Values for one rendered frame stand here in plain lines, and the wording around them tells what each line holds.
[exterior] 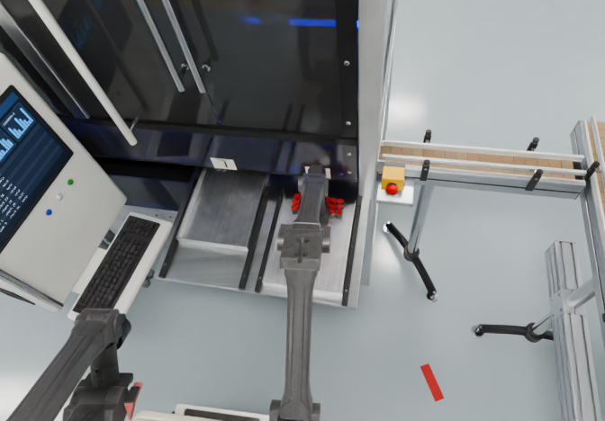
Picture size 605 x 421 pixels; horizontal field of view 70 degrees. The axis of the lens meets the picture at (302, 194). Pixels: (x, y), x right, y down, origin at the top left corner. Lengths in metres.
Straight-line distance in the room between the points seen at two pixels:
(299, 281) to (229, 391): 1.55
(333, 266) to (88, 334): 0.79
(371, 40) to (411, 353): 1.62
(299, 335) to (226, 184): 0.93
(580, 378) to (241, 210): 1.30
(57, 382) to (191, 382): 1.54
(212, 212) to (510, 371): 1.55
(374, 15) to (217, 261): 0.95
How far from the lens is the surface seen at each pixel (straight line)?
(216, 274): 1.53
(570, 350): 1.88
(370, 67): 1.11
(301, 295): 0.84
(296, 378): 0.91
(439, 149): 1.67
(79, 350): 0.95
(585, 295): 1.83
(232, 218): 1.61
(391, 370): 2.28
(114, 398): 1.10
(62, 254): 1.72
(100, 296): 1.73
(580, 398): 1.87
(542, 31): 3.81
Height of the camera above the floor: 2.23
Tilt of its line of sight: 57 degrees down
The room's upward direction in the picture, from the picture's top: 12 degrees counter-clockwise
